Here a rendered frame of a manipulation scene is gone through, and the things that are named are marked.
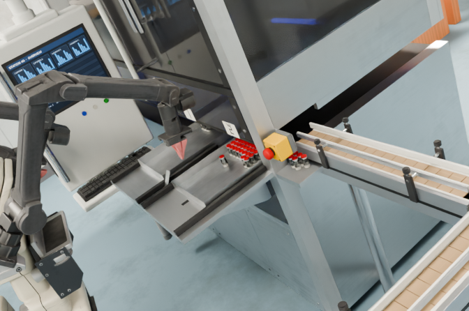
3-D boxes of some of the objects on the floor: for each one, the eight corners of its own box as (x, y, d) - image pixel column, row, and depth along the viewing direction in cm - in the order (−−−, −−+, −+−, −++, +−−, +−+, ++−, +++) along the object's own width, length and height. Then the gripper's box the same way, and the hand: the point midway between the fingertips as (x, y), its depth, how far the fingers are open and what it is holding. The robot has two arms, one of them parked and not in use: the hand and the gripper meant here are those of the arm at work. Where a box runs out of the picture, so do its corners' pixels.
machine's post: (342, 317, 225) (125, -216, 133) (352, 324, 220) (134, -225, 128) (332, 327, 223) (105, -209, 130) (342, 335, 218) (112, -217, 125)
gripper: (178, 109, 172) (190, 150, 178) (151, 120, 167) (165, 162, 173) (188, 112, 166) (199, 155, 172) (160, 124, 162) (174, 167, 167)
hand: (181, 156), depth 172 cm, fingers closed
